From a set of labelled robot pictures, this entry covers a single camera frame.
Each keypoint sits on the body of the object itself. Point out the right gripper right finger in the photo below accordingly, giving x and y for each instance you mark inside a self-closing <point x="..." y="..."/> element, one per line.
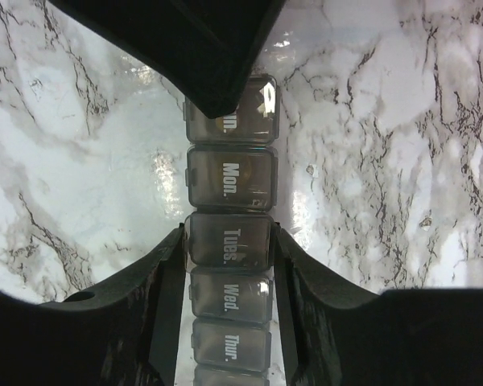
<point x="334" y="332"/>

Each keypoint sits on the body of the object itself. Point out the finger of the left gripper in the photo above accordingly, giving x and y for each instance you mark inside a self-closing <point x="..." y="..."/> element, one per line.
<point x="205" y="48"/>

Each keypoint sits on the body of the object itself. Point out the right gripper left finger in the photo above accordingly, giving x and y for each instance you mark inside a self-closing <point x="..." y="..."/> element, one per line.
<point x="123" y="330"/>

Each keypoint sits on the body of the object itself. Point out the grey weekly pill organizer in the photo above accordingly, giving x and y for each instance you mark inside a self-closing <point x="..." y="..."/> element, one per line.
<point x="231" y="178"/>

